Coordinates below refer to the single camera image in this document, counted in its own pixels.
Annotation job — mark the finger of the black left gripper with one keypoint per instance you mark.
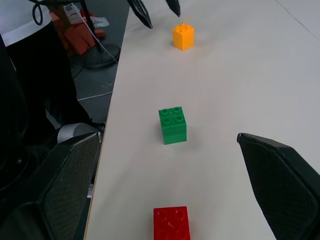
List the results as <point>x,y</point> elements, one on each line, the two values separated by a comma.
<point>142,12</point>
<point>175,7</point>

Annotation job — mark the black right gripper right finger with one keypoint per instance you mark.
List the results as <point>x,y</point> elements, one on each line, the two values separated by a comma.
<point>282,190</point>

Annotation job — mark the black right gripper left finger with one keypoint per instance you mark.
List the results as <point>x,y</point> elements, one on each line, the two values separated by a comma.
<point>65,185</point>

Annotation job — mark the orange toy brick cube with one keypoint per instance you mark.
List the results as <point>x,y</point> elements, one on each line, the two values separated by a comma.
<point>183,37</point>

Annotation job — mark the clear plastic bag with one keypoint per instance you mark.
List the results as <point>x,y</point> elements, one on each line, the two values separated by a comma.
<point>100,22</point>

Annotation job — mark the black stand with round base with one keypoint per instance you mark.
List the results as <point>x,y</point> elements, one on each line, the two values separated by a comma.
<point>101,56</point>

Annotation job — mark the orange-red cardboard box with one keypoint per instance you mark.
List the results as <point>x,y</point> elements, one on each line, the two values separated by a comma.
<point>75,37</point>

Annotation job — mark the silver and black robot body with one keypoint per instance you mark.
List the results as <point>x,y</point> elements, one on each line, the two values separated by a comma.
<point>32,95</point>

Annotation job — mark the red toy brick cube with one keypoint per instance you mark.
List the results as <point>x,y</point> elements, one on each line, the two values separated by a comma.
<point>171,223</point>

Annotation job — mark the green toy brick cube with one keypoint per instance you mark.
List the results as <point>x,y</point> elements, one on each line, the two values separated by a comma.
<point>173,127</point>

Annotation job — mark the silver duct tape roll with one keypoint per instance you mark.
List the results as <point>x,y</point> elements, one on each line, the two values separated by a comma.
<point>73,131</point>

